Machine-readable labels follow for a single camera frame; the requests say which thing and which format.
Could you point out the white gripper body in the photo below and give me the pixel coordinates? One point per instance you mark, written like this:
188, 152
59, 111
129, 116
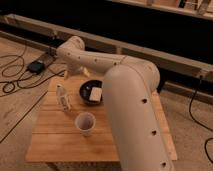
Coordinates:
73, 70

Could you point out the clear plastic bottle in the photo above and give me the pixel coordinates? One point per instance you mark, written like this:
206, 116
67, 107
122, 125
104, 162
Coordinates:
63, 97

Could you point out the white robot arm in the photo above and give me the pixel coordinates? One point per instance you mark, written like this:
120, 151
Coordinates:
127, 87

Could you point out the black bowl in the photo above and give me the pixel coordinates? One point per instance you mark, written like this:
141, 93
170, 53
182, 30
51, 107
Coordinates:
85, 90

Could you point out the white sponge block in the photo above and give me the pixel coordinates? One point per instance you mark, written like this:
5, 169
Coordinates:
95, 94

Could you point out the black power adapter box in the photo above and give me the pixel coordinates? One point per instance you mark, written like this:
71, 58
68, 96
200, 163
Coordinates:
35, 67

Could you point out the white paper cup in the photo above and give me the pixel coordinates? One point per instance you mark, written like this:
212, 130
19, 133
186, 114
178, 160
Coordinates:
85, 123

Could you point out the wooden table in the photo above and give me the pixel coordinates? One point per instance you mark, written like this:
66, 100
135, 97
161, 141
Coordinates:
55, 137

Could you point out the wooden floor beam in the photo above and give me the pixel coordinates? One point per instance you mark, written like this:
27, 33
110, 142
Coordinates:
182, 73

